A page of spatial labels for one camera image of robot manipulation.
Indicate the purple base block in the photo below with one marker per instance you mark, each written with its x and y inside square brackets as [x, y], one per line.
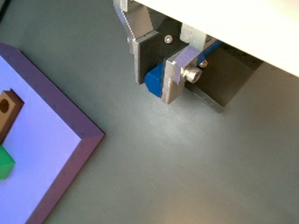
[49, 142]

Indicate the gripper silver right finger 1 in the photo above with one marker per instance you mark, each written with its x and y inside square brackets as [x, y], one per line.
[180, 65]

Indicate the blue stepped peg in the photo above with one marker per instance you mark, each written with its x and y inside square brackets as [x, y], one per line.
[153, 76]

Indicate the green block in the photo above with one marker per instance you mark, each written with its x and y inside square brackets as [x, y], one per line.
[7, 163]

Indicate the brown upright bracket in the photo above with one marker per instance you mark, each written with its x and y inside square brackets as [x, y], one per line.
[11, 105]

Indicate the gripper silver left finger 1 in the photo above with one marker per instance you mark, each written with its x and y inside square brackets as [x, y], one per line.
[152, 35]

